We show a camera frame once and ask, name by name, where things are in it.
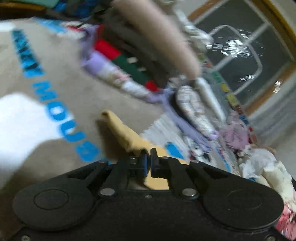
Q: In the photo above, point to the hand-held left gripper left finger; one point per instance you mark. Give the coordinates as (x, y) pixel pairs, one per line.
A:
(144, 162)

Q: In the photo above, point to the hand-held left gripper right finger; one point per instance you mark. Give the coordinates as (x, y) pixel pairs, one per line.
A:
(153, 162)

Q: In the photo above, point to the yellow printed shirt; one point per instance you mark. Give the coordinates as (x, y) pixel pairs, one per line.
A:
(129, 136)

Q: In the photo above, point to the grey-topped folded clothes stack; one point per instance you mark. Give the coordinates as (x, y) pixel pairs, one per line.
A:
(192, 106)

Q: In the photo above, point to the beige-topped folded clothes stack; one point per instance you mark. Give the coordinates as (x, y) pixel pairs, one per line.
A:
(161, 41)

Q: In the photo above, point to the pile of dark clothes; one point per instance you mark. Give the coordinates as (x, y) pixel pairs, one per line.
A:
(76, 7)

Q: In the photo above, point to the purple floral duvet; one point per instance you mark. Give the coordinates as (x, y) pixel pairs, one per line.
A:
(235, 136)

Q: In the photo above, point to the colourful alphabet foam mat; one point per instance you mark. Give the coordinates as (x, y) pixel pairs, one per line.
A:
(231, 99)

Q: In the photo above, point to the cartoon printed blanket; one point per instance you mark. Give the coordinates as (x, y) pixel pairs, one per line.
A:
(69, 92)

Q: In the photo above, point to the white crumpled quilt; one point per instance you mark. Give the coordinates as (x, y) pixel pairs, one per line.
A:
(256, 162)

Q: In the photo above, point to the pink quilt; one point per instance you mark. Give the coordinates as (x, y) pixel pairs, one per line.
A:
(288, 222)

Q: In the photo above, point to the window with wooden frame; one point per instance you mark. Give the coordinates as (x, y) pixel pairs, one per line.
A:
(242, 58)

